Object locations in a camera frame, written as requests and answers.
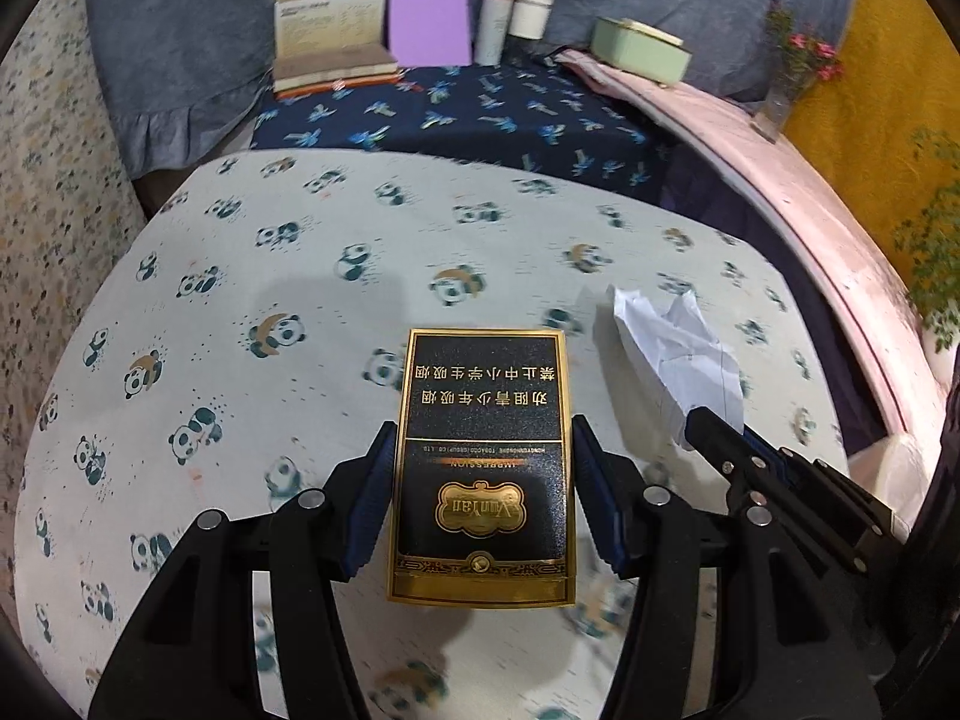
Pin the yellow cloth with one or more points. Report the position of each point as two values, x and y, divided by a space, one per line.
900 75

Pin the floral patterned cloth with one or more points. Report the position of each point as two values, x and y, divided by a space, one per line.
52 165

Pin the white bottle with pink band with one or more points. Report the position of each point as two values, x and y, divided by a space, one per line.
493 26

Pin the panda print tablecloth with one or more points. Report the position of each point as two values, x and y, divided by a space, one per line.
225 315

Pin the dark purple cloth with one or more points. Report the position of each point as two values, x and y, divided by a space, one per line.
810 315

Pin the navy printed cloth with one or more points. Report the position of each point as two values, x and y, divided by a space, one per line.
465 120

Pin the pale green box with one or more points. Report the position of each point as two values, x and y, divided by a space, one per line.
637 49

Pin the purple card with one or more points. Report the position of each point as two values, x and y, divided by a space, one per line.
429 19

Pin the white paper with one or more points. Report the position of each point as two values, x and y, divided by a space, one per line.
667 352

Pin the glass vase with pink flowers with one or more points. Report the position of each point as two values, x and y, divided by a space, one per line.
776 109

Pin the blue-grey cloth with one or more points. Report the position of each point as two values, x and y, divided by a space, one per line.
187 30

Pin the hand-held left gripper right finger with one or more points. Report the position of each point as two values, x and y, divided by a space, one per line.
600 514

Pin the black and gold cigarette box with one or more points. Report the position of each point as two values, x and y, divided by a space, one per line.
480 465

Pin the open beige gift box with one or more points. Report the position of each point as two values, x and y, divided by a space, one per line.
330 15

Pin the white jar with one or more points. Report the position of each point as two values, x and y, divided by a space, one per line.
531 11

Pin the pink curved board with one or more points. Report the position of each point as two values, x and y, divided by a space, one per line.
787 187

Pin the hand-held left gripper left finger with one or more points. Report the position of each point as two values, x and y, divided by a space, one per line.
371 511

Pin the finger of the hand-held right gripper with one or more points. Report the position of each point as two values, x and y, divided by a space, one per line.
769 459
716 431

